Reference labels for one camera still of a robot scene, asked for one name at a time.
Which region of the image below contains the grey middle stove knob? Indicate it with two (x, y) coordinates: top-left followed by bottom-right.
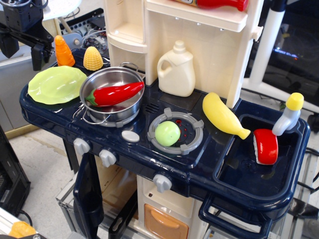
(99, 149), (117, 167)

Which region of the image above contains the navy toy kitchen counter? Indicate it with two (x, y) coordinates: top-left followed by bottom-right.
(19, 83), (311, 219)

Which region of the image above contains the orange toy drawer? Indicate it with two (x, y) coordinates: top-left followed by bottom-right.
(144, 204), (189, 239)

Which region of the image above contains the cream toy kitchen cabinet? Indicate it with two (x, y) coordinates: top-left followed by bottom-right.
(104, 0), (263, 108)

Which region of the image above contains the grey toy burner ring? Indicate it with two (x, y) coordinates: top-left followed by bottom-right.
(147, 108), (204, 156)

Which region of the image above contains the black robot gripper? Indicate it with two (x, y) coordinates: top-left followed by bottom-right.
(0, 0), (54, 71)

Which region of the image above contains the cream toy detergent jug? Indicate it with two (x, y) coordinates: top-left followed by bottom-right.
(157, 40), (195, 97)

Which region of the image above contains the stainless steel toy pot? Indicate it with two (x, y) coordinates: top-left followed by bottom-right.
(73, 62), (145, 128)

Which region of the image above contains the yellow toy corn cob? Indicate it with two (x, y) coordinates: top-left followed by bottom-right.
(83, 46), (104, 71)

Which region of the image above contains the red white toy sushi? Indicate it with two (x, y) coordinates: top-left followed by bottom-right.
(253, 128), (278, 165)

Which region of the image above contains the black equipment case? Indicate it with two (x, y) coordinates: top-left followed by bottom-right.
(0, 129), (30, 216)

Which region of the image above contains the grey left stove knob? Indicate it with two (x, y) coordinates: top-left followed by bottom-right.
(73, 138), (91, 155)

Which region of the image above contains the grey right stove knob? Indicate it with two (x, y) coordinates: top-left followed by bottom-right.
(153, 174), (172, 193)

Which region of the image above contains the red toy ketchup bottle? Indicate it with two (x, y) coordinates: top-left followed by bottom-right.
(171, 0), (249, 12)

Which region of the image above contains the light green plastic plate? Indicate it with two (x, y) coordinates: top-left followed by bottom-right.
(28, 66), (87, 105)

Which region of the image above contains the white round table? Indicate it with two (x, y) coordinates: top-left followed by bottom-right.
(42, 0), (83, 35)

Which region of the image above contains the navy open oven door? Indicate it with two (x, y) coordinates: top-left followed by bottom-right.
(73, 153), (104, 239)

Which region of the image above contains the navy towel rail handle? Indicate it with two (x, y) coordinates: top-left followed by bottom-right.
(198, 194), (273, 239)

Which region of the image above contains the grey oval toy button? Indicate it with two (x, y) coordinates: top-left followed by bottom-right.
(121, 130), (140, 143)

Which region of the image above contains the orange toy food piece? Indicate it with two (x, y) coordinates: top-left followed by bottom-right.
(8, 221), (37, 239)

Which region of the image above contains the orange toy carrot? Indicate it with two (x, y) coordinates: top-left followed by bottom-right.
(54, 35), (75, 67)

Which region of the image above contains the grey yellow toy faucet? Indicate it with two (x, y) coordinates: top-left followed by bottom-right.
(272, 93), (304, 136)

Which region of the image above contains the white metal stand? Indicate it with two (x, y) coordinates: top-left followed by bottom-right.
(243, 0), (319, 114)

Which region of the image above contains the green toy pear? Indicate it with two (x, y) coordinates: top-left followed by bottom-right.
(155, 121), (180, 146)

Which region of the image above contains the red toy chili pepper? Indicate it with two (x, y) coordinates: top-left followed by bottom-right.
(85, 82), (144, 107)

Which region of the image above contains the yellow toy banana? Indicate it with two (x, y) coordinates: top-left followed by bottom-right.
(202, 92), (251, 139)

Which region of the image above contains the grey stove knob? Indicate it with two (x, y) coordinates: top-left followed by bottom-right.
(73, 138), (91, 155)
(153, 174), (172, 193)
(99, 149), (117, 167)

